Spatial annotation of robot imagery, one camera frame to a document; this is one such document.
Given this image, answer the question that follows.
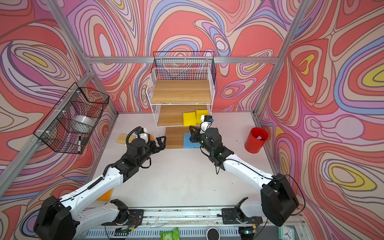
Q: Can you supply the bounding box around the blue sponge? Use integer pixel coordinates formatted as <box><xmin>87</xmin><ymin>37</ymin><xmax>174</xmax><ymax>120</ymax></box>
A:
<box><xmin>183</xmin><ymin>133</ymin><xmax>200</xmax><ymax>149</ymax></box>

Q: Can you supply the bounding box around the black round speaker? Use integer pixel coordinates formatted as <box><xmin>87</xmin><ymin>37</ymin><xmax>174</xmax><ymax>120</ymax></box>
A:
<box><xmin>206</xmin><ymin>228</ymin><xmax>221</xmax><ymax>240</ymax></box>

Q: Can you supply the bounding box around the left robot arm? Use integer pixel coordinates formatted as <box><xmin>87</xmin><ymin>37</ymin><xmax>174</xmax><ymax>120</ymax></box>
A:
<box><xmin>33</xmin><ymin>136</ymin><xmax>167</xmax><ymax>240</ymax></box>

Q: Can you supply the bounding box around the yellow sponge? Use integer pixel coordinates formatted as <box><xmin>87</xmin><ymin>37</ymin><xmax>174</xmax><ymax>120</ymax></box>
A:
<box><xmin>183</xmin><ymin>112</ymin><xmax>197</xmax><ymax>127</ymax></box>
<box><xmin>196</xmin><ymin>110</ymin><xmax>210</xmax><ymax>125</ymax></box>

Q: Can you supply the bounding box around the black marker in basket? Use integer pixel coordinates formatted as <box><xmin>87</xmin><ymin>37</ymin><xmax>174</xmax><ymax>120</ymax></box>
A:
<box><xmin>77</xmin><ymin>136</ymin><xmax>83</xmax><ymax>154</ymax></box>

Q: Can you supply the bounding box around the black wire basket left wall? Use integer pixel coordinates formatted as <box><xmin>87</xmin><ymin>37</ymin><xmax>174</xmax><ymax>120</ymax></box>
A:
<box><xmin>34</xmin><ymin>83</ymin><xmax>110</xmax><ymax>155</ymax></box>

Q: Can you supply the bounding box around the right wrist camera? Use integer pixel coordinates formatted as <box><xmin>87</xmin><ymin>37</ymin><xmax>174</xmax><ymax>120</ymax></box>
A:
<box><xmin>200</xmin><ymin>115</ymin><xmax>213</xmax><ymax>134</ymax></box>

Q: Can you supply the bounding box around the red plastic cup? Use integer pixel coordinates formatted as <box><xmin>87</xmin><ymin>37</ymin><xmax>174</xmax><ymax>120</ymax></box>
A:
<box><xmin>245</xmin><ymin>127</ymin><xmax>269</xmax><ymax>154</ymax></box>

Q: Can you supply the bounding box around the teal alarm clock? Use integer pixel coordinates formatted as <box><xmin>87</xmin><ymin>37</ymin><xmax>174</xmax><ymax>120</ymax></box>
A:
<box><xmin>278</xmin><ymin>226</ymin><xmax>296</xmax><ymax>240</ymax></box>

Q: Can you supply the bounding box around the beige sponge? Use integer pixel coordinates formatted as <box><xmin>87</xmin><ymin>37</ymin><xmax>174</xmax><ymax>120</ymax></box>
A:
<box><xmin>116</xmin><ymin>134</ymin><xmax>137</xmax><ymax>145</ymax></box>

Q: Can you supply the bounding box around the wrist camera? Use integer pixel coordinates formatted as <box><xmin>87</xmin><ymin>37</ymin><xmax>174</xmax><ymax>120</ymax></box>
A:
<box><xmin>200</xmin><ymin>115</ymin><xmax>213</xmax><ymax>134</ymax></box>
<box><xmin>137</xmin><ymin>128</ymin><xmax>151</xmax><ymax>143</ymax></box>

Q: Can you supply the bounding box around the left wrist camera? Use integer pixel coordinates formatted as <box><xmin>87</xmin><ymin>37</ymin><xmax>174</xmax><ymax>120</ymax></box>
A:
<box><xmin>137</xmin><ymin>128</ymin><xmax>151</xmax><ymax>143</ymax></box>

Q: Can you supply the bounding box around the green wipes packet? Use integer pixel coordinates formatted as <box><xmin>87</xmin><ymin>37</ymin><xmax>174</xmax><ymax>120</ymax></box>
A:
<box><xmin>160</xmin><ymin>228</ymin><xmax>180</xmax><ymax>240</ymax></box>

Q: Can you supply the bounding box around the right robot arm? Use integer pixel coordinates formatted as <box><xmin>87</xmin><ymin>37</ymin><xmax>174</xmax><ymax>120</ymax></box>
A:
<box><xmin>189</xmin><ymin>126</ymin><xmax>299</xmax><ymax>227</ymax></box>

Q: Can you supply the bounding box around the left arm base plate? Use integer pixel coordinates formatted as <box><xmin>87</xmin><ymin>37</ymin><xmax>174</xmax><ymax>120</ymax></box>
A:
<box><xmin>102</xmin><ymin>209</ymin><xmax>144</xmax><ymax>227</ymax></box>

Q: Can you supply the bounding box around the white wire wooden shelf rack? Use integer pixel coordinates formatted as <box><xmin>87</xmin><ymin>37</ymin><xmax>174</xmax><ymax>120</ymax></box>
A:
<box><xmin>146</xmin><ymin>67</ymin><xmax>215</xmax><ymax>149</ymax></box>

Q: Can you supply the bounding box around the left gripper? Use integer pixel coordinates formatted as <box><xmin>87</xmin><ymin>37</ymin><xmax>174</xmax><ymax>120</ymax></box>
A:
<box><xmin>134</xmin><ymin>135</ymin><xmax>166</xmax><ymax>169</ymax></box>

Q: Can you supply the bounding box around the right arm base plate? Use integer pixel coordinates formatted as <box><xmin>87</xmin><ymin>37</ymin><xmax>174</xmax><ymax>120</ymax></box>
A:
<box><xmin>217</xmin><ymin>208</ymin><xmax>263</xmax><ymax>226</ymax></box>

